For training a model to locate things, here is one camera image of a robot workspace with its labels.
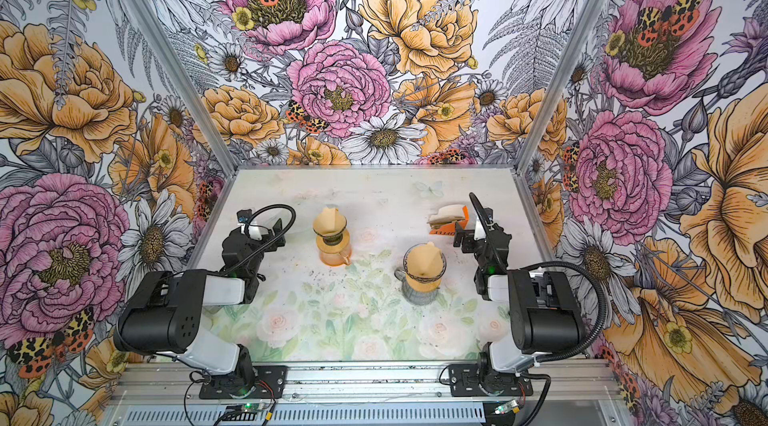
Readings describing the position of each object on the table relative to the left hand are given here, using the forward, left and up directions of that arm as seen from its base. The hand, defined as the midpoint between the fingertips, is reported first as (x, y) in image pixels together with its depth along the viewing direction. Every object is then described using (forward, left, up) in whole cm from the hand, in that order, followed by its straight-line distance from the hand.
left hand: (267, 228), depth 94 cm
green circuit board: (-46, -65, -8) cm, 80 cm away
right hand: (-1, -63, 0) cm, 63 cm away
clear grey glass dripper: (-15, -47, +6) cm, 50 cm away
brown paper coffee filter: (-16, -47, +4) cm, 50 cm away
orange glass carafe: (-7, -21, -6) cm, 23 cm away
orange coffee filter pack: (+6, -57, -4) cm, 57 cm away
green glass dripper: (-5, -21, +2) cm, 22 cm away
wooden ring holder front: (-20, -46, +2) cm, 51 cm away
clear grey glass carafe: (-21, -45, -3) cm, 49 cm away
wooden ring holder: (-8, -22, 0) cm, 23 cm away
